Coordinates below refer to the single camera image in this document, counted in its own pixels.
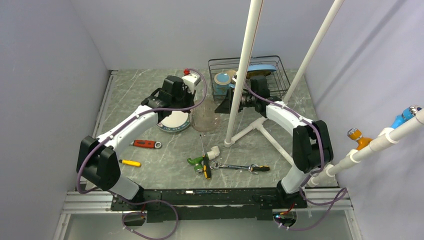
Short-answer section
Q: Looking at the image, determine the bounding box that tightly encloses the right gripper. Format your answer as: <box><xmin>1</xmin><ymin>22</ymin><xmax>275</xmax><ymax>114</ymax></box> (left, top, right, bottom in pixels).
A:
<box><xmin>215</xmin><ymin>88</ymin><xmax>258</xmax><ymax>114</ymax></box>

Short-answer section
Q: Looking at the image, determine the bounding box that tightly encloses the brown glass plate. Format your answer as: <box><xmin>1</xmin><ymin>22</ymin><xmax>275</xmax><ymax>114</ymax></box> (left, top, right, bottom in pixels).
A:
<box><xmin>190</xmin><ymin>99</ymin><xmax>221</xmax><ymax>132</ymax></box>

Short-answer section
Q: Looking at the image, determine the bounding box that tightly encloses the green rimmed white plate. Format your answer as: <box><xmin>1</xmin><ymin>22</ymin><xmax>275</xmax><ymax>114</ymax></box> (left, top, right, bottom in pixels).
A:
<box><xmin>157</xmin><ymin>111</ymin><xmax>191</xmax><ymax>134</ymax></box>

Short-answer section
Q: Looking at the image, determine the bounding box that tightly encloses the blue butterfly mug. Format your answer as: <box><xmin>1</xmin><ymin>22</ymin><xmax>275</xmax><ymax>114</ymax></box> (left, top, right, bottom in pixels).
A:
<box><xmin>214</xmin><ymin>72</ymin><xmax>234</xmax><ymax>99</ymax></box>

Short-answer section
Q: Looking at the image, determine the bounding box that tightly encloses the white ceramic bowl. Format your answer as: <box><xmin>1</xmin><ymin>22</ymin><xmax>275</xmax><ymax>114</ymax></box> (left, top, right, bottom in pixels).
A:
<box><xmin>225</xmin><ymin>69</ymin><xmax>237</xmax><ymax>81</ymax></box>

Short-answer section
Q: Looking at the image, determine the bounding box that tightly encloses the blue plate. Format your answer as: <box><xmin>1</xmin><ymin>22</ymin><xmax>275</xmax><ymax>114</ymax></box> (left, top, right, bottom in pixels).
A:
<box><xmin>247</xmin><ymin>64</ymin><xmax>277</xmax><ymax>73</ymax></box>

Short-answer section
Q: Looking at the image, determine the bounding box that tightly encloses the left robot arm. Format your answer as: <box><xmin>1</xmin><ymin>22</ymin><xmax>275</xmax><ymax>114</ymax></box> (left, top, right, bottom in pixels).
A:
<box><xmin>76</xmin><ymin>73</ymin><xmax>201</xmax><ymax>210</ymax></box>

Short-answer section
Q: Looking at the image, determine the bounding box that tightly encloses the white pvc elbow fitting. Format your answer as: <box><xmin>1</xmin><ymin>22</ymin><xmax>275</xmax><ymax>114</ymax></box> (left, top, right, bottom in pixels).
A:
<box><xmin>206</xmin><ymin>146</ymin><xmax>220</xmax><ymax>160</ymax></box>

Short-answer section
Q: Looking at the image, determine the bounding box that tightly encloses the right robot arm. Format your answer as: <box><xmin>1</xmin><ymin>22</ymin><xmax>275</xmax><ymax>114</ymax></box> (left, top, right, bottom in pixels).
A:
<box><xmin>237</xmin><ymin>75</ymin><xmax>334</xmax><ymax>208</ymax></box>

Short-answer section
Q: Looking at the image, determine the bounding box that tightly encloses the black yellow screwdriver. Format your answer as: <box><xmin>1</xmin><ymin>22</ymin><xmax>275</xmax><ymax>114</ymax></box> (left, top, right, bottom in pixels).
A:
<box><xmin>199</xmin><ymin>134</ymin><xmax>212</xmax><ymax>180</ymax></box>

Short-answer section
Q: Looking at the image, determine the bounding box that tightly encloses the green pipe fitting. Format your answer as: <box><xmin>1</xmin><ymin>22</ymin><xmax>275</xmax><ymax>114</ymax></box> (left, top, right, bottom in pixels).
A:
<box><xmin>187</xmin><ymin>156</ymin><xmax>204</xmax><ymax>174</ymax></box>

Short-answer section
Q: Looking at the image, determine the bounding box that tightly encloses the steel ratchet wrench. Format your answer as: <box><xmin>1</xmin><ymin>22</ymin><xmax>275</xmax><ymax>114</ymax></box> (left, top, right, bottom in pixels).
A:
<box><xmin>209</xmin><ymin>160</ymin><xmax>271</xmax><ymax>174</ymax></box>

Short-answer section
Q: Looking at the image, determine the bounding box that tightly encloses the small yellow screwdriver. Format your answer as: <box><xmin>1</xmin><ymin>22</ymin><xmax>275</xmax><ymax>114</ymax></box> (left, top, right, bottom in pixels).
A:
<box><xmin>118</xmin><ymin>159</ymin><xmax>142</xmax><ymax>168</ymax></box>

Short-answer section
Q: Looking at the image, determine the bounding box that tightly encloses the orange valve knob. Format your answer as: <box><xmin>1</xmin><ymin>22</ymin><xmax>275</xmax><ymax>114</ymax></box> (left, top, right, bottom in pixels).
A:
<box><xmin>346</xmin><ymin>128</ymin><xmax>373</xmax><ymax>151</ymax></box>

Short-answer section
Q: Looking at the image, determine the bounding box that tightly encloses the blue valve knob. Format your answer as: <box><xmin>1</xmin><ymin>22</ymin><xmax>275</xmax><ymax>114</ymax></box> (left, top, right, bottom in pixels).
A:
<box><xmin>390</xmin><ymin>104</ymin><xmax>423</xmax><ymax>129</ymax></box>

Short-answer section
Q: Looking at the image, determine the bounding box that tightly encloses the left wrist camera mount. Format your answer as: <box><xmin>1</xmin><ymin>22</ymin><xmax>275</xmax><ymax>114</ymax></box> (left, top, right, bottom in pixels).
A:
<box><xmin>182</xmin><ymin>68</ymin><xmax>201</xmax><ymax>93</ymax></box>

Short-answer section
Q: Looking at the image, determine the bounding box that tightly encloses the red handled adjustable wrench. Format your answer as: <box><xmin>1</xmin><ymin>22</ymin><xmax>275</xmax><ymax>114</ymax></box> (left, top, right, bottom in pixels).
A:
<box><xmin>131</xmin><ymin>139</ymin><xmax>162</xmax><ymax>149</ymax></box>

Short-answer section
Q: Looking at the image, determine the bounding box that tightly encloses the black wire dish rack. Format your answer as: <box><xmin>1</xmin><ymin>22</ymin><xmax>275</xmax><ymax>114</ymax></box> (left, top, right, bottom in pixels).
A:
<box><xmin>207</xmin><ymin>55</ymin><xmax>292</xmax><ymax>104</ymax></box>

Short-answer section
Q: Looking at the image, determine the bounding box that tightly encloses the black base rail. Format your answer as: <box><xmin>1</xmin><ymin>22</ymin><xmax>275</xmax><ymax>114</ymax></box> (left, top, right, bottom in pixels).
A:
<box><xmin>110</xmin><ymin>187</ymin><xmax>308</xmax><ymax>223</ymax></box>

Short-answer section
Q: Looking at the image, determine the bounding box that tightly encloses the white pvc pipe frame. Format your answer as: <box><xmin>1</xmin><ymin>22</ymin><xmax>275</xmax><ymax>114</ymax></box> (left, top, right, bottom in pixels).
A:
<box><xmin>224</xmin><ymin>0</ymin><xmax>424</xmax><ymax>192</ymax></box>

